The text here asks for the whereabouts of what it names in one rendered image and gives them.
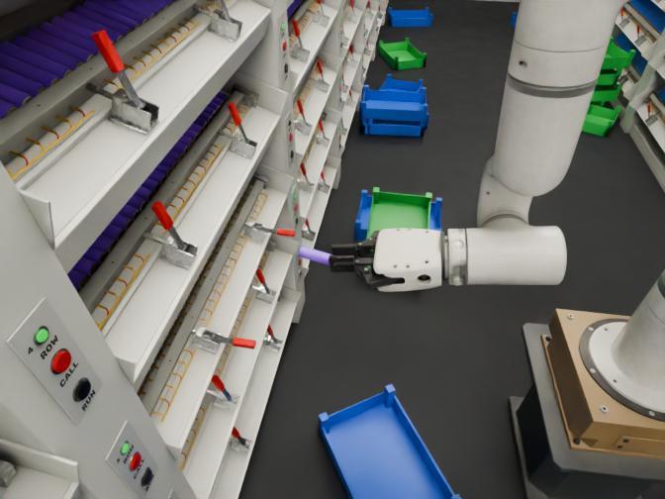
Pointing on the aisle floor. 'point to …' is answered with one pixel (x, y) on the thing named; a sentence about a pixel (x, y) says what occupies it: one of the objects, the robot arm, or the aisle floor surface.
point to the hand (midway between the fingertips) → (343, 257)
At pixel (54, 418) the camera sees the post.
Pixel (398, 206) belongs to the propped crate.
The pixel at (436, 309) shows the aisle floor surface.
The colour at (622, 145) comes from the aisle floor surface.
